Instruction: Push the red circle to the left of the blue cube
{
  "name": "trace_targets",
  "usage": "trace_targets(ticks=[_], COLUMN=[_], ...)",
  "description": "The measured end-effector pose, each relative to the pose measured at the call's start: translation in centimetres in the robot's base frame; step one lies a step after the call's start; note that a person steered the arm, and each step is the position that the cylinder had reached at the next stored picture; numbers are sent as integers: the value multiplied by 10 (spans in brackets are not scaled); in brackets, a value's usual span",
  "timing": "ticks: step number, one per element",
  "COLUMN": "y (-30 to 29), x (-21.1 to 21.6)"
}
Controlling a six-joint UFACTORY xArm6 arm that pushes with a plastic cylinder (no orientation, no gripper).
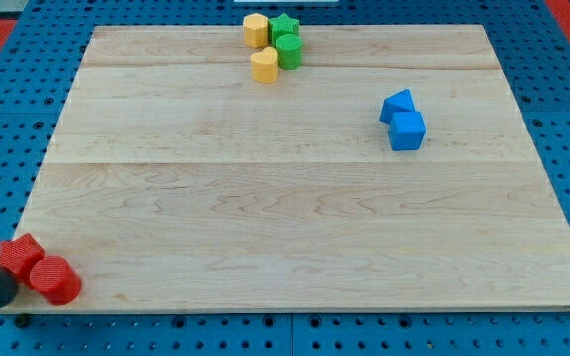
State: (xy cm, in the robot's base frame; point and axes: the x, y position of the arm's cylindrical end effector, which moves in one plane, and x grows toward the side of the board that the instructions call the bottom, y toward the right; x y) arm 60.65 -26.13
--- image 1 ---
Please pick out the red cylinder block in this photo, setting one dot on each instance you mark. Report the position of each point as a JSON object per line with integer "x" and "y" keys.
{"x": 55, "y": 280}

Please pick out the blue cube block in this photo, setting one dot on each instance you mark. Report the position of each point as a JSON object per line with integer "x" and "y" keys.
{"x": 406, "y": 131}

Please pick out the wooden board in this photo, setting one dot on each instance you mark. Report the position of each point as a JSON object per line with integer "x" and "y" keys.
{"x": 175, "y": 183}

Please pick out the yellow heart block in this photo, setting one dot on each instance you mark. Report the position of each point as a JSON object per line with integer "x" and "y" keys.
{"x": 264, "y": 66}

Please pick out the green cylinder block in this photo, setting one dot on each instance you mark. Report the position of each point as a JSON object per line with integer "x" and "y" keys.
{"x": 289, "y": 49}

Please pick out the green star block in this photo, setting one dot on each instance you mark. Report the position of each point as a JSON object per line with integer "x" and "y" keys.
{"x": 282, "y": 25}

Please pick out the yellow hexagon block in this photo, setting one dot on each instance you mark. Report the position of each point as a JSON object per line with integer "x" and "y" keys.
{"x": 255, "y": 30}

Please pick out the red star block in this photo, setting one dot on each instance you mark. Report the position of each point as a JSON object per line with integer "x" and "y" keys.
{"x": 19, "y": 256}

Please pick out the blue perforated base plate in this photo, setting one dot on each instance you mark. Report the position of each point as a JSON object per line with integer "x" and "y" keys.
{"x": 37, "y": 67}

